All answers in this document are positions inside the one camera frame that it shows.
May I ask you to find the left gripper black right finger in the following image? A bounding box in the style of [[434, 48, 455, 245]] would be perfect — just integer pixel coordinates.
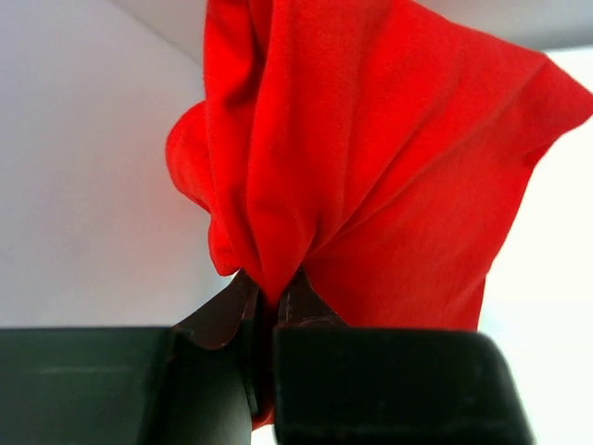
[[273, 272, 534, 444]]

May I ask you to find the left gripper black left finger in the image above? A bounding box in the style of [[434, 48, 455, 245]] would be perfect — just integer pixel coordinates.
[[1, 273, 259, 444]]

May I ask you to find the red t-shirt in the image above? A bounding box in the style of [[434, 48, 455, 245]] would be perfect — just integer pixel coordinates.
[[165, 0, 593, 430]]

